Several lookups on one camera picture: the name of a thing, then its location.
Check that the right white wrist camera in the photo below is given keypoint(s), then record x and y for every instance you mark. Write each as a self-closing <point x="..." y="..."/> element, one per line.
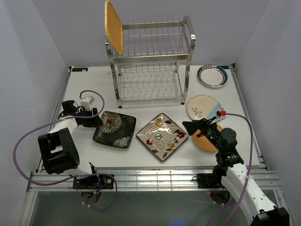
<point x="220" y="114"/>

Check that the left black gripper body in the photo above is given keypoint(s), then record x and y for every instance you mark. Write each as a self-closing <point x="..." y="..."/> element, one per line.
<point x="88" y="122"/>

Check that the steel two-tier dish rack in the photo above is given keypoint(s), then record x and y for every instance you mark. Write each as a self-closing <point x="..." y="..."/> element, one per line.
<point x="154" y="65"/>

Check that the right blue table label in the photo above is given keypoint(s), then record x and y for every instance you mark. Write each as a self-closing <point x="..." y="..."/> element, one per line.
<point x="224" y="66"/>

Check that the left blue table label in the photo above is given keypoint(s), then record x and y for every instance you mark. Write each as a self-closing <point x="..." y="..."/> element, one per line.
<point x="79" y="69"/>

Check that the beige floral square plate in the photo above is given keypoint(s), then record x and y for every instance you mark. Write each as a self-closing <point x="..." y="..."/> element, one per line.
<point x="162" y="136"/>

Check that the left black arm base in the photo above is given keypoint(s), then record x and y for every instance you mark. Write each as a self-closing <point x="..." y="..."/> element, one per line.
<point x="94" y="182"/>

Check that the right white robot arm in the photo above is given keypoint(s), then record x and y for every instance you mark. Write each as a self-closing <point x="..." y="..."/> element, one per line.
<point x="234" y="175"/>

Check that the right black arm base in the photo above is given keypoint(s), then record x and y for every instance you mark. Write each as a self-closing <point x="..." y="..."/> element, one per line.
<point x="207" y="180"/>

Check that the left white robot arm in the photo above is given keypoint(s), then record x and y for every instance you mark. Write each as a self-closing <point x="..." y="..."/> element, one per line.
<point x="58" y="151"/>

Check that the round woven bamboo plate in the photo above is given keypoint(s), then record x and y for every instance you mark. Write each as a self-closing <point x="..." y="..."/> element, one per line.
<point x="203" y="143"/>

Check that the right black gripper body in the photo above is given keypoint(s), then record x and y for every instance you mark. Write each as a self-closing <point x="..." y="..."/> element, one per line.
<point x="208" y="129"/>

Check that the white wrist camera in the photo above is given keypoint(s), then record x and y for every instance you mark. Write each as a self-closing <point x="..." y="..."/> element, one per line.
<point x="220" y="114"/>
<point x="86" y="103"/>

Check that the blue table label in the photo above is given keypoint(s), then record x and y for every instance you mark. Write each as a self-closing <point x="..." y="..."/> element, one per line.
<point x="79" y="69"/>
<point x="224" y="66"/>

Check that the black floral square plate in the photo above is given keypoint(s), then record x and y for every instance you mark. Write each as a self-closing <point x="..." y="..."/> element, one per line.
<point x="116" y="130"/>

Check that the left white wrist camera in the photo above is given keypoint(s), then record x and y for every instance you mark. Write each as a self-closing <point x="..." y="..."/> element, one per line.
<point x="86" y="103"/>

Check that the square woven bamboo plate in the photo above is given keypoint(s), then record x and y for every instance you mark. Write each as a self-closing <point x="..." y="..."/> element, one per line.
<point x="113" y="27"/>

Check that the white plate teal red rim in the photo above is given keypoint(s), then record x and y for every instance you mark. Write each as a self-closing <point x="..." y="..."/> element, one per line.
<point x="212" y="76"/>

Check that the cream and blue round plate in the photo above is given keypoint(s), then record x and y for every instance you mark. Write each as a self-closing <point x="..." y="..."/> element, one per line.
<point x="202" y="106"/>

